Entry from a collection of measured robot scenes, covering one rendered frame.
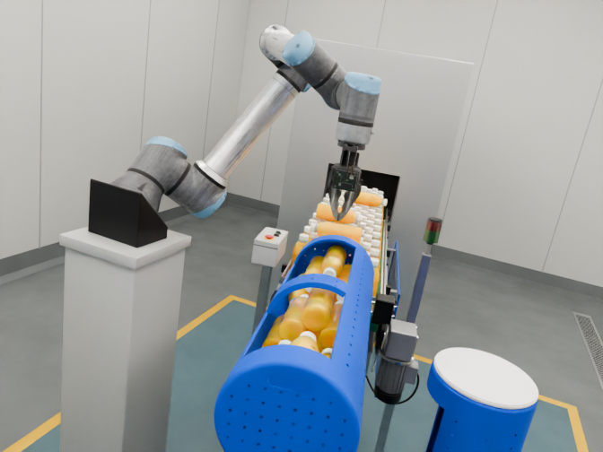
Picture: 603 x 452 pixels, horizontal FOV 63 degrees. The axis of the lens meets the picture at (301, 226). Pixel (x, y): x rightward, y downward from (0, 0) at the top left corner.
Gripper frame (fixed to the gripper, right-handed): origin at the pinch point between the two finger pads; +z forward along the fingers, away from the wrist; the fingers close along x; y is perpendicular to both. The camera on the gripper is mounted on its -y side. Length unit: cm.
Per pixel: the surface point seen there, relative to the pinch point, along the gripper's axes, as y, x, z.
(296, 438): 51, 3, 32
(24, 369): -82, -157, 140
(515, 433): 13, 55, 44
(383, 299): -43, 20, 39
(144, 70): -314, -217, -18
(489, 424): 15, 48, 42
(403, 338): -49, 31, 56
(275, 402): 50, -2, 25
